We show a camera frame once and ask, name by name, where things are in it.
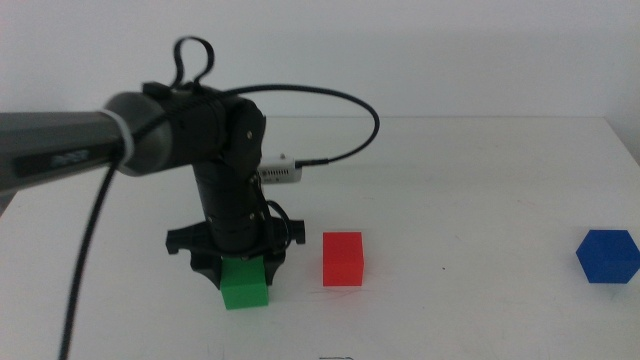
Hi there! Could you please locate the red cube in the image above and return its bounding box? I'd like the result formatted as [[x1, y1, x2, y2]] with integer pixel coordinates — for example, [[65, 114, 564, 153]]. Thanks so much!
[[322, 231, 365, 288]]

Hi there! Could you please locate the green cube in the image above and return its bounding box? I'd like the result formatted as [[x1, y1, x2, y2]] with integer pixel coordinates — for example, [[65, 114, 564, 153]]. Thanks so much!
[[219, 255, 270, 311]]

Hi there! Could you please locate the thin black left gripper wire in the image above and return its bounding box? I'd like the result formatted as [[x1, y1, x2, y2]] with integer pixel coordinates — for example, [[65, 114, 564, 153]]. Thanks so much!
[[252, 172, 295, 252]]

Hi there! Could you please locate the white cable tie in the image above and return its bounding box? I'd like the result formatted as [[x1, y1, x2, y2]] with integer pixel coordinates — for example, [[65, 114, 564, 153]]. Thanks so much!
[[103, 108, 137, 177]]

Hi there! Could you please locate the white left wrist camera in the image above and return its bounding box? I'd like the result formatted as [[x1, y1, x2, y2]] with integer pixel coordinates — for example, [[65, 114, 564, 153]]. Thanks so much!
[[257, 153, 304, 186]]

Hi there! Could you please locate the blue cube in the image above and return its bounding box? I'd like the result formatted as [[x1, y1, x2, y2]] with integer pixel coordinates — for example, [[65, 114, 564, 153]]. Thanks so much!
[[575, 229, 640, 285]]

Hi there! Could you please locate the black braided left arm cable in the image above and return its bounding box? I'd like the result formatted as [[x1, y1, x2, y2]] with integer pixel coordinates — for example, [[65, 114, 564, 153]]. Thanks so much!
[[57, 35, 381, 360]]

